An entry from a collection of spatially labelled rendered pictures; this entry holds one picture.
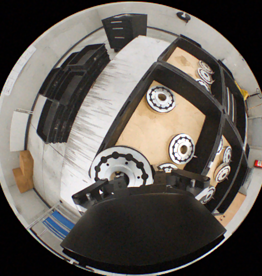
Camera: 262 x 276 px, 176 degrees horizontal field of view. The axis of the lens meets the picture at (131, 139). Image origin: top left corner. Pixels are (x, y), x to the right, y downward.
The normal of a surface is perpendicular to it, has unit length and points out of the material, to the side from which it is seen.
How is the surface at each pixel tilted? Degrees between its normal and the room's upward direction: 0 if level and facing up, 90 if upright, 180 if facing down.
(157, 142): 0
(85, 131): 0
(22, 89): 90
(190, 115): 0
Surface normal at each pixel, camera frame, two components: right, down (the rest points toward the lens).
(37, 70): 0.91, 0.41
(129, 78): -0.05, 0.01
